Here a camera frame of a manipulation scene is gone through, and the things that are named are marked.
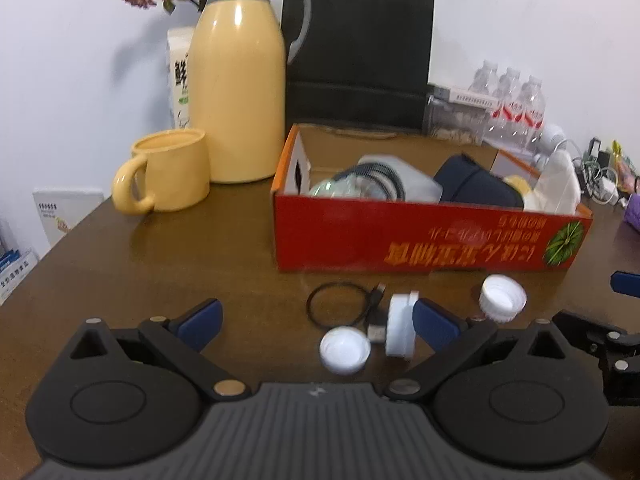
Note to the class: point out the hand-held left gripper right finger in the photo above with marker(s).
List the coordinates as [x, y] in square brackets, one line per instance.
[435, 328]

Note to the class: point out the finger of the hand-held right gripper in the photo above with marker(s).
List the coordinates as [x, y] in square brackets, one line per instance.
[627, 284]
[620, 355]

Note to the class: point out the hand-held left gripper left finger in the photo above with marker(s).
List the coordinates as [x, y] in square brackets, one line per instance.
[201, 323]

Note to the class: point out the red cardboard box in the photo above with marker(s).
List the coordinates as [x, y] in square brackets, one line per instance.
[400, 240]

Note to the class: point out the clear jar of white balls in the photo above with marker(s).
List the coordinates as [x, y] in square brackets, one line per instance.
[417, 185]

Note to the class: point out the yellow and white plush toy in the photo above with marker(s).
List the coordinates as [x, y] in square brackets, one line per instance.
[520, 185]

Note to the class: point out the navy zip pouch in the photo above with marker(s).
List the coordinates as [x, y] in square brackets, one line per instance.
[475, 185]

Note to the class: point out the clear iridescent plastic bag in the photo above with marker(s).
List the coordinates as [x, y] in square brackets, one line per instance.
[327, 188]

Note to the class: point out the purple pack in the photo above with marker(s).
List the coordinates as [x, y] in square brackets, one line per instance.
[632, 212]

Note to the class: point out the ribbed white screw cap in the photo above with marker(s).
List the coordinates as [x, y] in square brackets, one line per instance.
[502, 299]

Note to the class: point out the smooth white plastic cap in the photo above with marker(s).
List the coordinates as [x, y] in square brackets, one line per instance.
[345, 350]

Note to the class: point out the colourful snack packet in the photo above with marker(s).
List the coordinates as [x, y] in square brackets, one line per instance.
[622, 157]

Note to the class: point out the yellow ceramic mug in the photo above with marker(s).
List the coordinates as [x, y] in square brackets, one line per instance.
[175, 175]

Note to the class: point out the white booklet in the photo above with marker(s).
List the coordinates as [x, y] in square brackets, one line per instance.
[60, 215]

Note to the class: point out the blue and white pack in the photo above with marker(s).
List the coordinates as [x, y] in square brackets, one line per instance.
[15, 275]

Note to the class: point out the clear water bottle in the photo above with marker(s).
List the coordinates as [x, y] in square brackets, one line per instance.
[484, 80]
[507, 100]
[530, 110]

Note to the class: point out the clear container of seeds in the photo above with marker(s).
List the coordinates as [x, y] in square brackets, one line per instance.
[455, 125]

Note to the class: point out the flat white box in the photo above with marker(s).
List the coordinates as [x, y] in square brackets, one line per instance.
[470, 96]

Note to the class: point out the yellow thermos jug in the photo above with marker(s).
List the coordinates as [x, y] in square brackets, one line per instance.
[235, 85]

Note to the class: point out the white milk carton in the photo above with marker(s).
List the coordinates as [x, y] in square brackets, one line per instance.
[179, 80]

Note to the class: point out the black paper bag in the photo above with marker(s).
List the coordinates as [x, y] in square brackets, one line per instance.
[360, 50]

